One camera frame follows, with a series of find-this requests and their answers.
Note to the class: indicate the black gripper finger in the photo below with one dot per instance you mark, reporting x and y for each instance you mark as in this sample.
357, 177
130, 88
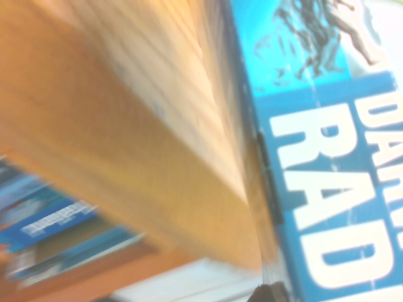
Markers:
270, 292

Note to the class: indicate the blue Darwin's Radio paperback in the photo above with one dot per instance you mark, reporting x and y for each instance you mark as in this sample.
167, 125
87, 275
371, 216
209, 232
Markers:
330, 188

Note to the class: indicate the dark teal spine book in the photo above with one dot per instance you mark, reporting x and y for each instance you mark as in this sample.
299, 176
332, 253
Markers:
78, 255

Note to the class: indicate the blue Thailand book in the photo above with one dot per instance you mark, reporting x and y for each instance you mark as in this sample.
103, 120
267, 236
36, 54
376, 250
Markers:
53, 220

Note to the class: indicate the wooden bookshelf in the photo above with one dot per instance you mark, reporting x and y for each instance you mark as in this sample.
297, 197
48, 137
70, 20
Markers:
126, 132

